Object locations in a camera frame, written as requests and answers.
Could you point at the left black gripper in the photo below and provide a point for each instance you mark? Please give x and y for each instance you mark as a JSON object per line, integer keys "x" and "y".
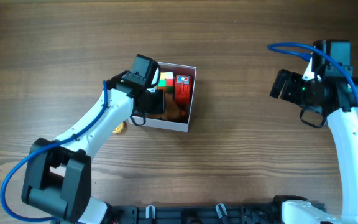
{"x": 158, "y": 107}

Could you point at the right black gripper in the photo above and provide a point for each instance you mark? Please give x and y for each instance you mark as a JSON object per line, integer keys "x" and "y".
{"x": 289, "y": 88}

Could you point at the brown plush bear with orange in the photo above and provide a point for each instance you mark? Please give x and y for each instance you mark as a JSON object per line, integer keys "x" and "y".
{"x": 172, "y": 112}

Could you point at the colourful puzzle cube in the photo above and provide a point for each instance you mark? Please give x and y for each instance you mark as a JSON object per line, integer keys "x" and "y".
{"x": 166, "y": 82}

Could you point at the red toy truck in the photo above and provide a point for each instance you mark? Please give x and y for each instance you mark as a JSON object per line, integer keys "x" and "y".
{"x": 182, "y": 87}

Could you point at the white cardboard box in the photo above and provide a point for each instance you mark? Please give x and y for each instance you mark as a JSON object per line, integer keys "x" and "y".
{"x": 183, "y": 124}

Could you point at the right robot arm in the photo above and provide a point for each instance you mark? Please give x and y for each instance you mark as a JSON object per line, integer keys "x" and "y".
{"x": 336, "y": 100}

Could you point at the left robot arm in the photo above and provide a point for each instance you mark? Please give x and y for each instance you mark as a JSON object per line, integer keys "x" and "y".
{"x": 58, "y": 173}

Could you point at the yellow round fan wheel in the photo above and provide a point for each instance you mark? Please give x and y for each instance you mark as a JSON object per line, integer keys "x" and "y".
{"x": 120, "y": 129}

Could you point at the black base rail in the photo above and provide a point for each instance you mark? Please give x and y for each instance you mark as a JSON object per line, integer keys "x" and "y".
{"x": 241, "y": 214}

